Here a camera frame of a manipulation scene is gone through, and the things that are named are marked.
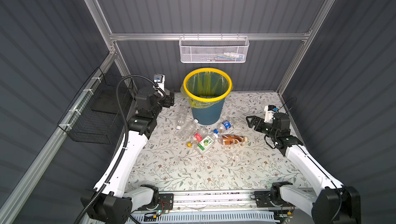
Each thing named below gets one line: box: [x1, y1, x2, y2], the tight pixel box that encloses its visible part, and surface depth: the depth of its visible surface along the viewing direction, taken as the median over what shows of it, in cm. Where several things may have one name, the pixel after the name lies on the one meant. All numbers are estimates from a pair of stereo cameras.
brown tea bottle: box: [221, 134, 248, 146], surface depth 91 cm
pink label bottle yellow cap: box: [186, 126, 210, 148], surface depth 93 cm
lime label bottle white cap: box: [195, 132, 219, 154], surface depth 92 cm
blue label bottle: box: [212, 120, 231, 134], surface depth 98 cm
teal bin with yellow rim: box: [183, 67, 233, 126], surface depth 96 cm
